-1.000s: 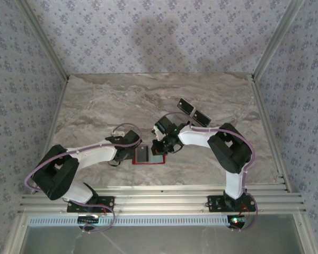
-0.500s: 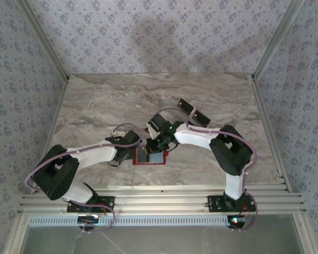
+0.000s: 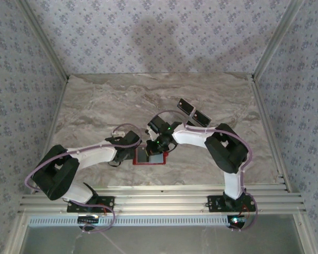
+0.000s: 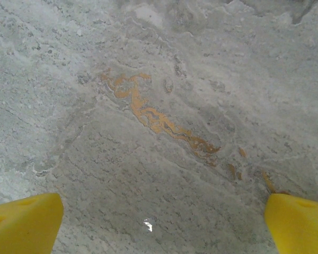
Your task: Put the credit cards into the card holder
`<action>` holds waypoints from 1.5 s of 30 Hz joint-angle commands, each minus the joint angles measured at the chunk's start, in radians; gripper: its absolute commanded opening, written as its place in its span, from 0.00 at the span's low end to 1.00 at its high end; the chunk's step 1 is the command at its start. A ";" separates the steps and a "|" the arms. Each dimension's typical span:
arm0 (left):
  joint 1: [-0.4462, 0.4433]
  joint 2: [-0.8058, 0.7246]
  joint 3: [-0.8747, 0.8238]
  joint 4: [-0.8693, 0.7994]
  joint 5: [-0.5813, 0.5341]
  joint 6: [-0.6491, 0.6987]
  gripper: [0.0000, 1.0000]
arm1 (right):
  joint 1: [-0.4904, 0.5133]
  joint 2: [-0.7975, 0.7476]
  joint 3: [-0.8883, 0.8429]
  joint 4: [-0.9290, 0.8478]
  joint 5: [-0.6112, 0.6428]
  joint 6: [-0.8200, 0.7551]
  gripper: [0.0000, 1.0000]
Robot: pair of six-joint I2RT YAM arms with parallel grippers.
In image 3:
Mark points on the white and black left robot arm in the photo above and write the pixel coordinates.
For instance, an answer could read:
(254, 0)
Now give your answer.
(95, 156)

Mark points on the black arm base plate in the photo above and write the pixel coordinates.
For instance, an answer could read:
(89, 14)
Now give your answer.
(214, 203)
(108, 202)

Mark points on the aluminium corner post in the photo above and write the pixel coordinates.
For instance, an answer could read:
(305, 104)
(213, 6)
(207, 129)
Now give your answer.
(275, 39)
(47, 42)

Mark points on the grey metal panel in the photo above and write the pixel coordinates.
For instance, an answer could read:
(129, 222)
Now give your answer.
(175, 240)

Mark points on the black controller board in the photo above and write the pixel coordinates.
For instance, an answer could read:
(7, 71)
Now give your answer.
(237, 220)
(88, 219)

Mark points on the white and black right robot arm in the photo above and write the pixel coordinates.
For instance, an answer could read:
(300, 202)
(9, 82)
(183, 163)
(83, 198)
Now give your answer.
(193, 137)

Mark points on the aluminium table side rail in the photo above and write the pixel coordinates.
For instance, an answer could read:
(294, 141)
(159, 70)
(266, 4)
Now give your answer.
(270, 132)
(53, 124)

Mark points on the red card holder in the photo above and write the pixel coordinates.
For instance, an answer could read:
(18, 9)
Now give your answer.
(157, 159)

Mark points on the aluminium extrusion base rails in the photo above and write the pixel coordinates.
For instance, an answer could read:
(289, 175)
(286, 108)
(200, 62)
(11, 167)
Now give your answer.
(161, 197)

